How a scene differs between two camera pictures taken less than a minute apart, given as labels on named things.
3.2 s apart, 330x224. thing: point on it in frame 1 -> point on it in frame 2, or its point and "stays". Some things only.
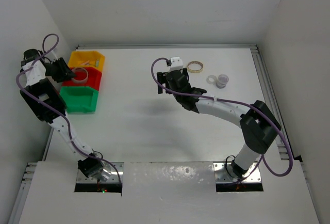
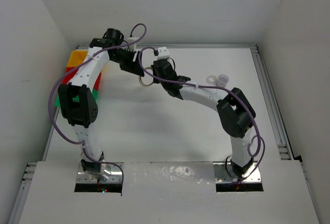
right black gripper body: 162,78 -> 160,81
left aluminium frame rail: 26,185 stays
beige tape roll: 195,71 -> 140,79
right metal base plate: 224,172 stays
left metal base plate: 114,177 stays
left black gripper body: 58,70 -> 125,59
